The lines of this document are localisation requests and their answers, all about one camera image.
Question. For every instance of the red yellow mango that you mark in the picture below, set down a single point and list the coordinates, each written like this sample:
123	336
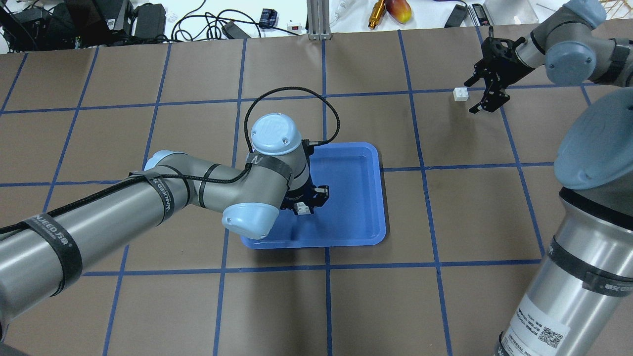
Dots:
399	10

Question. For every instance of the white block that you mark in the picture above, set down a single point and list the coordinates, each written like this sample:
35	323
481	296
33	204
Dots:
460	94
302	209

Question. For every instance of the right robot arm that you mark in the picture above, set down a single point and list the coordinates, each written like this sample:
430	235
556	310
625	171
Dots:
588	266

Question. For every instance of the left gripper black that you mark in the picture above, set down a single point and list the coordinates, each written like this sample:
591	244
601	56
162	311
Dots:
298	196

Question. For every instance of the brass cylinder tool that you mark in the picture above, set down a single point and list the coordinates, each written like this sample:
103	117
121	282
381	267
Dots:
377	13

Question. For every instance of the black flat box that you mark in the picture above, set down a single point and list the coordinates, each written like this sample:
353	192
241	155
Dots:
457	16

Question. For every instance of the black power adapter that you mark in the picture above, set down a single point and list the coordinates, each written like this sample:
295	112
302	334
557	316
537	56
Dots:
232	31

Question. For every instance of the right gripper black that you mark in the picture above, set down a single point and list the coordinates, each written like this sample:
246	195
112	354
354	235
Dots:
507	67

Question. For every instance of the clear plastic lid tray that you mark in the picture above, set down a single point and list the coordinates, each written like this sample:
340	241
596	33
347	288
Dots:
510	12

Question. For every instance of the aluminium frame post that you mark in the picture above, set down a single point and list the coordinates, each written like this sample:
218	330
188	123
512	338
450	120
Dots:
318	20

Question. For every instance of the blue plastic tray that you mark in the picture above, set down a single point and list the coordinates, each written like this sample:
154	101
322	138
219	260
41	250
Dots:
353	215

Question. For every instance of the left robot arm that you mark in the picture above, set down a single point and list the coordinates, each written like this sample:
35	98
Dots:
48	252

